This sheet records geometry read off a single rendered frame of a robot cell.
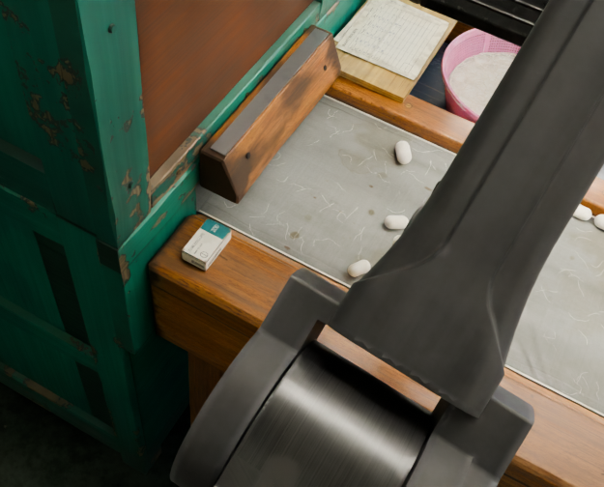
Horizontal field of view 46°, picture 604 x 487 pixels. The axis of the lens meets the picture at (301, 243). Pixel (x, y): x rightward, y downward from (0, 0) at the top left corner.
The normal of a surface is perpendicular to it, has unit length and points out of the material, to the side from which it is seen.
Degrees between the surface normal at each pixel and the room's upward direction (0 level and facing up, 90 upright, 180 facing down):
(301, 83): 66
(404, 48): 0
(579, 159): 35
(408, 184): 0
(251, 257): 0
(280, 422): 16
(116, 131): 90
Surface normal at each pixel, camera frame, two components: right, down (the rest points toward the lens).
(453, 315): -0.16, -0.07
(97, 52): 0.88, 0.44
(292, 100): 0.85, 0.18
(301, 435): 0.02, -0.36
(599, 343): 0.11, -0.58
